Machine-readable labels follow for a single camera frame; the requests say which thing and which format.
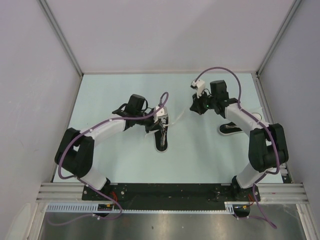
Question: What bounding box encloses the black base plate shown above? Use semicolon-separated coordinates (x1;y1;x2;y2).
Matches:
82;183;261;202

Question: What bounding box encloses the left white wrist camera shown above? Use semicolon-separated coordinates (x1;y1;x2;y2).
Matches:
153;106;169;124

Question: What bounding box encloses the black canvas sneaker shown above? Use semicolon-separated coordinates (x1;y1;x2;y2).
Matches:
154;114;169;153
217;112;258;136

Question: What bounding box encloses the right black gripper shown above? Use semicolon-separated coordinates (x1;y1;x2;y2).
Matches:
189;90;217;116

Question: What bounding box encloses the purple cable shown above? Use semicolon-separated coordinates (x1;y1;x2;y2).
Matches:
193;66;282;230
47;91;170;227

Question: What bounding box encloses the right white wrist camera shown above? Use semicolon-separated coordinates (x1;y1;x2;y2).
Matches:
190;79;206;98

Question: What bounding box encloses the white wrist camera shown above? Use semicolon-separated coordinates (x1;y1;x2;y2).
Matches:
190;79;206;98
153;106;169;124

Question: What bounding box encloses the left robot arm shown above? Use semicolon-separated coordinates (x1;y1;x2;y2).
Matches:
54;92;169;200

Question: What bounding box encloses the white shoelace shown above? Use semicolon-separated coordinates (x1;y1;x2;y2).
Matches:
143;107;187;140

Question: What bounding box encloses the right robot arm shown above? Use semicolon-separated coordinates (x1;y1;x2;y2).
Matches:
190;79;289;201

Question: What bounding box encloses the aluminium frame rail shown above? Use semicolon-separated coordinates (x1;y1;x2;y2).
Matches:
36;183;309;204

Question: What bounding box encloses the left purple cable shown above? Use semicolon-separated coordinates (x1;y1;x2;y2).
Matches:
47;91;170;227

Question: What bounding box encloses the white slotted cable duct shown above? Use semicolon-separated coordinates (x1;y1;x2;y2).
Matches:
46;201;237;215

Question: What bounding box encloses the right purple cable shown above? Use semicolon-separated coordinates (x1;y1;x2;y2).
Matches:
193;66;282;230

